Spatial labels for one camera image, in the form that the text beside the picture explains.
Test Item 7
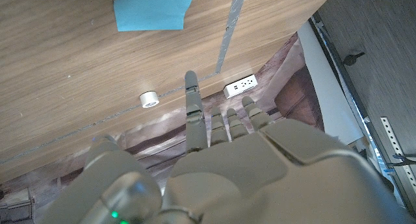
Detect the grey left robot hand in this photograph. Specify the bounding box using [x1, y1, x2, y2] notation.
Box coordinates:
[40, 70, 410, 224]

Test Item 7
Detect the blue cloth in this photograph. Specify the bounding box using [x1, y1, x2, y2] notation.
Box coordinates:
[112, 0, 197, 32]

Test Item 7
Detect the white tape roll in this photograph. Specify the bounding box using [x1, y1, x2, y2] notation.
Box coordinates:
[139, 91, 161, 109]

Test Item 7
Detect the grey tape outline strip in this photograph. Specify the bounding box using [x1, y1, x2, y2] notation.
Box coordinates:
[0, 0, 248, 165]

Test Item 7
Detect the white power strip box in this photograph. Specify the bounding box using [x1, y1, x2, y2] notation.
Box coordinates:
[222, 74, 259, 99]

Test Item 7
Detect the white door frame post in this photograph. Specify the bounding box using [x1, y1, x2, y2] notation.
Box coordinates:
[297, 21, 365, 145]

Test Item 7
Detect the white perforated metal rail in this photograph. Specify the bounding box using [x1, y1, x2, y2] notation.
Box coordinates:
[380, 116, 416, 194]

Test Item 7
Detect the black door handle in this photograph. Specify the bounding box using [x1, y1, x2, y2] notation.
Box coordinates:
[343, 51, 367, 66]

